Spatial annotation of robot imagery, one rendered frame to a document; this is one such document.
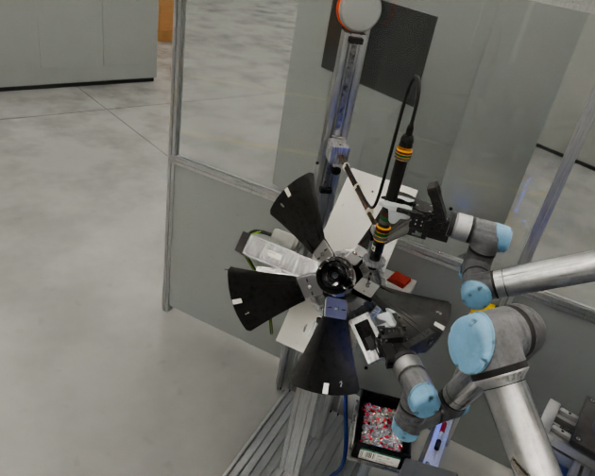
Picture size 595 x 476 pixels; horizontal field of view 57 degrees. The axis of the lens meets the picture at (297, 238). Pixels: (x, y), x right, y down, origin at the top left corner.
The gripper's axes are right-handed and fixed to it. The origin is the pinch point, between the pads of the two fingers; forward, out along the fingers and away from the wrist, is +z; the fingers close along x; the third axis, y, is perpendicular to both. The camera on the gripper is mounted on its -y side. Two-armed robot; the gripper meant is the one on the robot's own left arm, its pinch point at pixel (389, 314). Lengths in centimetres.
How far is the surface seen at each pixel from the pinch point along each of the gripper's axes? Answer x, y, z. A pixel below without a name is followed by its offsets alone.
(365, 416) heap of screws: 33.0, 6.0, -9.3
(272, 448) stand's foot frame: 108, 26, 39
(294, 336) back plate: 29.2, 22.7, 25.2
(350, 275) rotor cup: -6.8, 9.7, 10.9
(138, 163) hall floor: 107, 103, 347
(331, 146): -23, 3, 70
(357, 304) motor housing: 8.8, 4.5, 15.7
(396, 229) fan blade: -17.6, -5.7, 18.8
